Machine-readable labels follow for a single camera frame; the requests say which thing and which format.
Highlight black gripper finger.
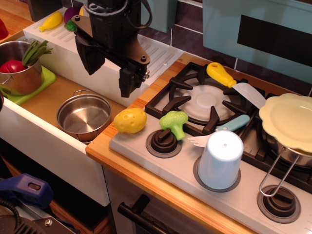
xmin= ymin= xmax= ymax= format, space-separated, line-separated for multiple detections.
xmin=75 ymin=36 xmax=105 ymax=75
xmin=119 ymin=68 xmax=142 ymax=98

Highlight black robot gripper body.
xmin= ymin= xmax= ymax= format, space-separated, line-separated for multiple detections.
xmin=72 ymin=0 xmax=150 ymax=82

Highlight yellow toy potato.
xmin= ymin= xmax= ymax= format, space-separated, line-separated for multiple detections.
xmin=113 ymin=108 xmax=147 ymax=134

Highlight small steel pot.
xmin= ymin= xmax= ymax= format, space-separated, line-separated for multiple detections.
xmin=56 ymin=89 xmax=112 ymax=144

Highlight tall steel pot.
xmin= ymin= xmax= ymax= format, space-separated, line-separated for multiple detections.
xmin=0 ymin=41 xmax=43 ymax=96

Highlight purple toy eggplant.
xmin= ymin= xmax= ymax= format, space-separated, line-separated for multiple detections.
xmin=64 ymin=7 xmax=80 ymax=32

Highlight green cutting mat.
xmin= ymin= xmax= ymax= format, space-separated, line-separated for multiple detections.
xmin=0 ymin=66 xmax=56 ymax=105

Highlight yellow toy squash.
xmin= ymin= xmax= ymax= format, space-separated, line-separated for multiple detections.
xmin=39 ymin=11 xmax=63 ymax=32

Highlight green toy broccoli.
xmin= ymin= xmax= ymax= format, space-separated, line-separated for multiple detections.
xmin=159 ymin=111 xmax=188 ymax=141

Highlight green toy beans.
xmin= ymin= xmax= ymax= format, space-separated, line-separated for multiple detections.
xmin=21 ymin=40 xmax=53 ymax=67

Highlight black left stove knob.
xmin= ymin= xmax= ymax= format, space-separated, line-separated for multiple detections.
xmin=146 ymin=129 xmax=182 ymax=158

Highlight black stove knob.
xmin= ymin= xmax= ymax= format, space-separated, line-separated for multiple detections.
xmin=257 ymin=187 xmax=301 ymax=224
xmin=146 ymin=129 xmax=182 ymax=158

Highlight white toy sink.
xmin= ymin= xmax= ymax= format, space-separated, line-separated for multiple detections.
xmin=0 ymin=20 xmax=182 ymax=206

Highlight red toy tomato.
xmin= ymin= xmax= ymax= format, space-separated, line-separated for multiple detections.
xmin=0 ymin=59 xmax=27 ymax=74

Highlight red object at edge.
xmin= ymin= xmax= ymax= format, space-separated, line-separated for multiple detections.
xmin=0 ymin=19 xmax=9 ymax=40

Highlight grey toy stove top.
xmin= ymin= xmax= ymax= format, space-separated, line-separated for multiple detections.
xmin=110 ymin=78 xmax=312 ymax=234

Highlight white upturned plastic cup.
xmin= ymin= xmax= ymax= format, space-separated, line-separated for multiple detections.
xmin=197 ymin=130 xmax=243 ymax=190

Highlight blue clamp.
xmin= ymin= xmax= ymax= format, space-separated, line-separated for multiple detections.
xmin=0 ymin=174 xmax=54 ymax=209

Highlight pale yellow plastic plate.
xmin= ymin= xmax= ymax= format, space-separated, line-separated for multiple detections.
xmin=259 ymin=93 xmax=312 ymax=153

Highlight black right stove knob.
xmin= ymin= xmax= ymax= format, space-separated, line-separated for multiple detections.
xmin=257 ymin=187 xmax=301 ymax=224

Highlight blue handled toy fork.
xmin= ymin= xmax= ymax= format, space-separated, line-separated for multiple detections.
xmin=188 ymin=115 xmax=250 ymax=147

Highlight yellow handled toy knife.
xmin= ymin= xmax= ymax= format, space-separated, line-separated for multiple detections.
xmin=206 ymin=62 xmax=266 ymax=109

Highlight black oven door handle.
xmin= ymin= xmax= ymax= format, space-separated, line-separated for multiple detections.
xmin=117 ymin=195 xmax=167 ymax=234

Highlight teal wall cabinet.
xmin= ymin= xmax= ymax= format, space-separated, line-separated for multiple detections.
xmin=141 ymin=0 xmax=312 ymax=83

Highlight steel saucepan with wire handle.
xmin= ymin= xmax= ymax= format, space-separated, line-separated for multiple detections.
xmin=259 ymin=133 xmax=312 ymax=197

